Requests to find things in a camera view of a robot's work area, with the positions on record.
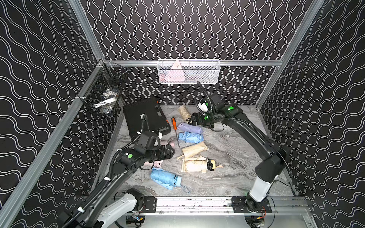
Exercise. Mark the white wire basket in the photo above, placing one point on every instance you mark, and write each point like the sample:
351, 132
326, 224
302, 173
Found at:
205, 71

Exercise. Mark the lavender umbrella sleeve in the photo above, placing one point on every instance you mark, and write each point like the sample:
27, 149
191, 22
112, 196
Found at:
190, 128

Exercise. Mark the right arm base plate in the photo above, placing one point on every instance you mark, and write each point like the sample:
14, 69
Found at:
244, 205

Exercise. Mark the beige umbrella at back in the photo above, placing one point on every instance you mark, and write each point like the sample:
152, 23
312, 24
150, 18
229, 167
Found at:
186, 116

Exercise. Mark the beige umbrella with wooden handle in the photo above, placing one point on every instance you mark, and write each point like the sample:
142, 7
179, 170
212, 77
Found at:
199, 164

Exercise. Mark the black tool case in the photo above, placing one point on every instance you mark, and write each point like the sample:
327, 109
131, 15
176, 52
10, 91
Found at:
145, 115

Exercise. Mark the orange handled screwdriver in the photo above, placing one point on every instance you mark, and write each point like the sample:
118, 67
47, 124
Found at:
175, 129

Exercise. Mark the pink umbrella sleeve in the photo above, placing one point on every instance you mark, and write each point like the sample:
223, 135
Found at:
155, 164

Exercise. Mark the light blue crumpled sleeve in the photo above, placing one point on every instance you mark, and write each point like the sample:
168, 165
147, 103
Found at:
191, 137

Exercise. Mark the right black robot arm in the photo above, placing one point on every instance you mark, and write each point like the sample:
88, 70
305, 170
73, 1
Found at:
212, 110

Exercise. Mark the light blue umbrella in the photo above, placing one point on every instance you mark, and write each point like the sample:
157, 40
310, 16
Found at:
167, 179

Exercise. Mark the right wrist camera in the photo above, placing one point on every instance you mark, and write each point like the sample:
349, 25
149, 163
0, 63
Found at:
202, 106

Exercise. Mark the black wire basket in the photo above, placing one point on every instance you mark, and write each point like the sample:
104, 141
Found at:
112, 76

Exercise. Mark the cream sleeved umbrella front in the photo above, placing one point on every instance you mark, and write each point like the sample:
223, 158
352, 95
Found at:
192, 150

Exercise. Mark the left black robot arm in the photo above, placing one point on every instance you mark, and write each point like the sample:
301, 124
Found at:
96, 211

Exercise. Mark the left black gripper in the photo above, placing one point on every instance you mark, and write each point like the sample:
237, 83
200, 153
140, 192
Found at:
168, 152

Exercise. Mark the pink sleeved umbrella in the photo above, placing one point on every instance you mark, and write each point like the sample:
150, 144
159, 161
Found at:
169, 142

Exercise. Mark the aluminium front rail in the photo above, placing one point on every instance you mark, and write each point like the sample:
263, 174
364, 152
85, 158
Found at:
208, 205

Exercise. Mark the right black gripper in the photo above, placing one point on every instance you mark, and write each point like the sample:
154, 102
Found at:
198, 116

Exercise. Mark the pink triangle card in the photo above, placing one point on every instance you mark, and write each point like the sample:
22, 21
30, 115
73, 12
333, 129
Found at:
175, 74

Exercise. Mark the white roll in basket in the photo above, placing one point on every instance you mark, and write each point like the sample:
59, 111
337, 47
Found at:
107, 103

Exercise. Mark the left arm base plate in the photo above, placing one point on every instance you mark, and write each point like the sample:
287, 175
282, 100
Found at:
145, 204

